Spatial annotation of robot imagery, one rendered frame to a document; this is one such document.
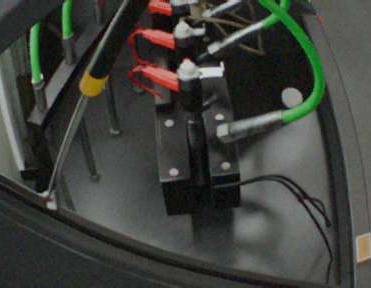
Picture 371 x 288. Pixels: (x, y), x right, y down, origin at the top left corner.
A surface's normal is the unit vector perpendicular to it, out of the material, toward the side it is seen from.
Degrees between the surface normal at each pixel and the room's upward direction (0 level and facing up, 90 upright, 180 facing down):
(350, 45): 0
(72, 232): 43
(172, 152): 0
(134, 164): 0
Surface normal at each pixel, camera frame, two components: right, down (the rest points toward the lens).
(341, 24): -0.08, -0.62
